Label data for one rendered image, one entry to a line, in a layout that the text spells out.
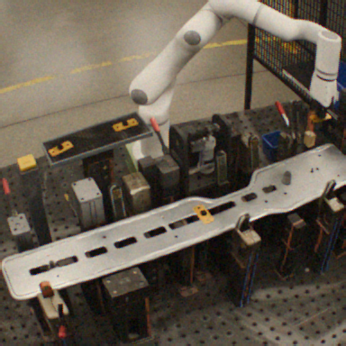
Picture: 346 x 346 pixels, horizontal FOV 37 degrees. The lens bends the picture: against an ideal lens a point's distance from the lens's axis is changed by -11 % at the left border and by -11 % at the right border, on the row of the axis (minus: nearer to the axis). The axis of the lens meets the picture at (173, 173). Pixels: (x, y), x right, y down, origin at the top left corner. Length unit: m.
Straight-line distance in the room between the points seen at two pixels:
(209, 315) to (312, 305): 0.39
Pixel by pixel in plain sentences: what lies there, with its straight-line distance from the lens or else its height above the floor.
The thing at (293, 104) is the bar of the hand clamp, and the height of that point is 1.20.
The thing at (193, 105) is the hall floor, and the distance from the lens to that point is 4.10.
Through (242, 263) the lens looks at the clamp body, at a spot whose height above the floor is 0.94.
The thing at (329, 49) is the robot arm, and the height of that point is 1.56.
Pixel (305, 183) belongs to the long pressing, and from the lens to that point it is 2.02.
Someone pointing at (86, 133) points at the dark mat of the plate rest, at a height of 1.16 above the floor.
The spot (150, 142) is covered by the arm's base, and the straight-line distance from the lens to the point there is 2.30.
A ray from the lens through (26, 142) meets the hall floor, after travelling 3.91.
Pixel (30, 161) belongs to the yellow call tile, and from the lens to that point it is 1.87.
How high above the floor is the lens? 2.32
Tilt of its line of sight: 41 degrees down
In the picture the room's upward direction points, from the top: straight up
